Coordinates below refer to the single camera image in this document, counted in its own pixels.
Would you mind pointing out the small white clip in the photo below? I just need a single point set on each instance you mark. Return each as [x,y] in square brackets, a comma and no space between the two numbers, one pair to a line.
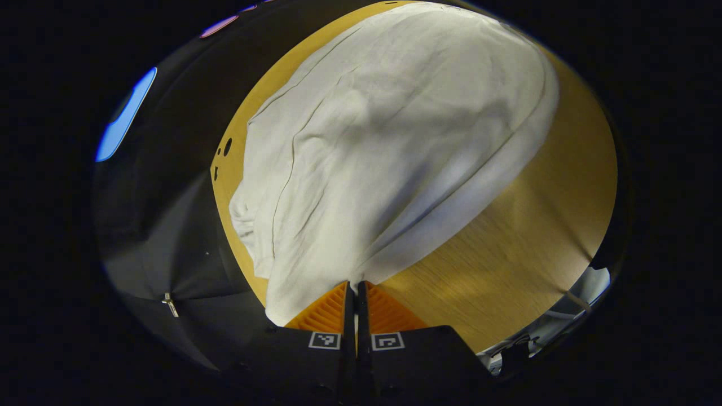
[170,304]

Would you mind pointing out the white jeans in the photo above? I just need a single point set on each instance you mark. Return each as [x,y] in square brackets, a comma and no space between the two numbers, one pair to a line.
[383,141]

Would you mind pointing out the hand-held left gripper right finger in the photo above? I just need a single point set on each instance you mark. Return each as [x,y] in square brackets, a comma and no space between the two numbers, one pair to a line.
[417,363]

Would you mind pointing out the black backdrop cloth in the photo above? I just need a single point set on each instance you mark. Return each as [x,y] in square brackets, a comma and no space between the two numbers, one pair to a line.
[169,237]

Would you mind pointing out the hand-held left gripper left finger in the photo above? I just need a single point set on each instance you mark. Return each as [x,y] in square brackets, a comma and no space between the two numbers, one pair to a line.
[316,361]

